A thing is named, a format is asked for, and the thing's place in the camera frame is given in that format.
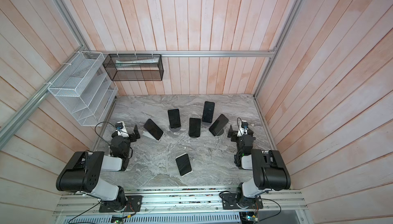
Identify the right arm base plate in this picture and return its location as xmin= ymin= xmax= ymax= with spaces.
xmin=219 ymin=191 xmax=263 ymax=210

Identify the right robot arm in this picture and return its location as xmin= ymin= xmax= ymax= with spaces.
xmin=228 ymin=120 xmax=291 ymax=208

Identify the purple phone rear stand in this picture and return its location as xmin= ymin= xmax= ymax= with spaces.
xmin=202 ymin=101 xmax=215 ymax=124

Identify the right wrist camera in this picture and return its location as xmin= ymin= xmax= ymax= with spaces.
xmin=241 ymin=121 xmax=249 ymax=134

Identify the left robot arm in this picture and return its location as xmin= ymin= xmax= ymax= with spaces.
xmin=56 ymin=121 xmax=140 ymax=212

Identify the white wire mesh shelf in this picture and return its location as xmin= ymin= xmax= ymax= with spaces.
xmin=48 ymin=51 xmax=118 ymax=127

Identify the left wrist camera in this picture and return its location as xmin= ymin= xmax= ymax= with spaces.
xmin=115 ymin=121 xmax=129 ymax=138

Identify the black phone stand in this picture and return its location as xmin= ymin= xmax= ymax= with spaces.
xmin=189 ymin=118 xmax=201 ymax=138

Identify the white stand under blue phone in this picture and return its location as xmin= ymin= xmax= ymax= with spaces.
xmin=142 ymin=131 xmax=155 ymax=140

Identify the dark phone right stand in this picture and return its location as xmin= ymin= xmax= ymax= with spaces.
xmin=209 ymin=114 xmax=229 ymax=136

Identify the white phone front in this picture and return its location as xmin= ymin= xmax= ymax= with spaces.
xmin=175 ymin=153 xmax=192 ymax=177

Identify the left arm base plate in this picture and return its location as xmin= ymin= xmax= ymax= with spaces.
xmin=99 ymin=195 xmax=143 ymax=213

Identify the black wire mesh basket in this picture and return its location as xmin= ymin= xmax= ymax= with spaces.
xmin=103 ymin=53 xmax=164 ymax=81

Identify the aluminium front rail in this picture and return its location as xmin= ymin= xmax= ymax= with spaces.
xmin=53 ymin=186 xmax=308 ymax=216

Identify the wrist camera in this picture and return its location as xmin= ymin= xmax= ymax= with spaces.
xmin=241 ymin=121 xmax=249 ymax=134
xmin=115 ymin=121 xmax=129 ymax=138

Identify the grey round stand base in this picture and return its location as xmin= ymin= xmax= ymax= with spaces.
xmin=169 ymin=126 xmax=181 ymax=133

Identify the green phone on round stand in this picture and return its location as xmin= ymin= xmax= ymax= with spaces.
xmin=167 ymin=109 xmax=181 ymax=129

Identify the blue phone on white stand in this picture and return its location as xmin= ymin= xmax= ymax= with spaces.
xmin=144 ymin=119 xmax=164 ymax=141

